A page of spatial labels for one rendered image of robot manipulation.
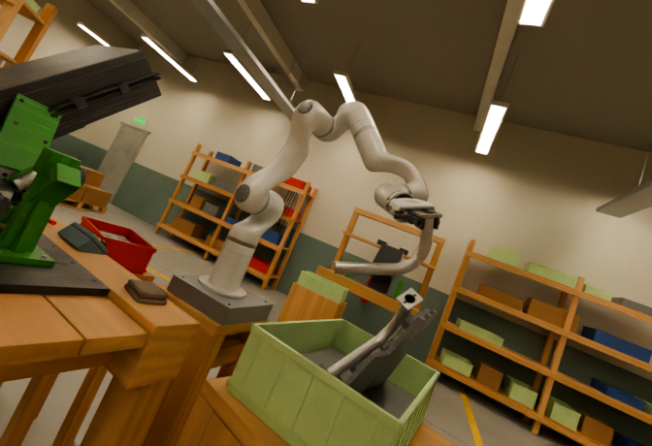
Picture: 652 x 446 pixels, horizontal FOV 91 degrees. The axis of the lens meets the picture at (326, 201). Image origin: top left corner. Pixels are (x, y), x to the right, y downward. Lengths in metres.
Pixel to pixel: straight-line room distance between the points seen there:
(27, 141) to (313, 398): 1.07
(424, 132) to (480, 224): 2.07
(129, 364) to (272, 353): 0.32
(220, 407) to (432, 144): 6.17
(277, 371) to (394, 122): 6.38
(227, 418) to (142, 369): 0.22
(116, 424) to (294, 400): 0.42
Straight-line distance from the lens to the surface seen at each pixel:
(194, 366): 1.21
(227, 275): 1.26
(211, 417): 0.95
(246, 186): 1.21
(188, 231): 7.47
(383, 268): 0.81
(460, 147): 6.65
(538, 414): 5.85
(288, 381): 0.85
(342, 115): 1.21
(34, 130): 1.30
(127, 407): 1.00
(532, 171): 6.67
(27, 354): 0.76
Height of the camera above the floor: 1.22
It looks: 7 degrees up
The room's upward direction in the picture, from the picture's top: 23 degrees clockwise
